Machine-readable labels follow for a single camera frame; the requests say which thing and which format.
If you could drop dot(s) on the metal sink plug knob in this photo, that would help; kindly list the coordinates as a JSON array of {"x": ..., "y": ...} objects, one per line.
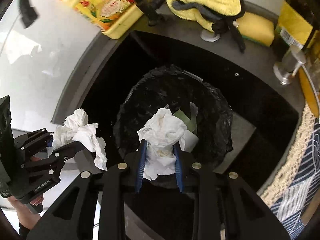
[{"x": 209, "y": 36}]

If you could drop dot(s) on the black sink basin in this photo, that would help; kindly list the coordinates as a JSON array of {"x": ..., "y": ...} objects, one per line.
[{"x": 243, "y": 124}]

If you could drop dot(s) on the yellow-label dark bottle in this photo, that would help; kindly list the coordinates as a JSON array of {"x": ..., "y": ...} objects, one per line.
[{"x": 296, "y": 24}]

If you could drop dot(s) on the green paper cup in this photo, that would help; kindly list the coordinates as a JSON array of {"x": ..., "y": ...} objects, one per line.
[{"x": 189, "y": 140}]

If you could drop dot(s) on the navy patterned tablecloth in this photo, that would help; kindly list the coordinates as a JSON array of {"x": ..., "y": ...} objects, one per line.
[{"x": 296, "y": 182}]

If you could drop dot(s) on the black trash bag bin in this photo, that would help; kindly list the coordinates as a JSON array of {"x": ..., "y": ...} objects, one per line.
[{"x": 168, "y": 106}]

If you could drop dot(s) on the yellow grey cleaning cloth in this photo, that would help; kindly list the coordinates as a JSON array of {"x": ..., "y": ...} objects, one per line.
[{"x": 216, "y": 16}]

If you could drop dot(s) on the yellow dish soap bottle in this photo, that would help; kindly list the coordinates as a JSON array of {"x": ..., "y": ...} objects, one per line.
[{"x": 113, "y": 17}]

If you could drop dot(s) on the large cooking oil jug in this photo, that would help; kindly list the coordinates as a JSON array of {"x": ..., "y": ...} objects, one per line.
[{"x": 309, "y": 76}]

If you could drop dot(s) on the person left hand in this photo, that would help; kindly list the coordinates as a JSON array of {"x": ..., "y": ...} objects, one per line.
[{"x": 25, "y": 216}]

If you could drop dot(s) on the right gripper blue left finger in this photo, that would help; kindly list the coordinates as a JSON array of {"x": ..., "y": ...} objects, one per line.
[{"x": 141, "y": 155}]

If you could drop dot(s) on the white tissue small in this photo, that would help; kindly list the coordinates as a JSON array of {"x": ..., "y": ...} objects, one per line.
[{"x": 77, "y": 128}]

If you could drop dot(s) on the yellow sponge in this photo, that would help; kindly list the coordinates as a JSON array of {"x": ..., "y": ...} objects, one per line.
[{"x": 256, "y": 28}]

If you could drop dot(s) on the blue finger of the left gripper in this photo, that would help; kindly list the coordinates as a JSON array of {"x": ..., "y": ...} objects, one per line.
[{"x": 50, "y": 142}]

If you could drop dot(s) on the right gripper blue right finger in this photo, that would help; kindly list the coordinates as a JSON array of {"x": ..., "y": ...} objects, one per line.
[{"x": 178, "y": 167}]

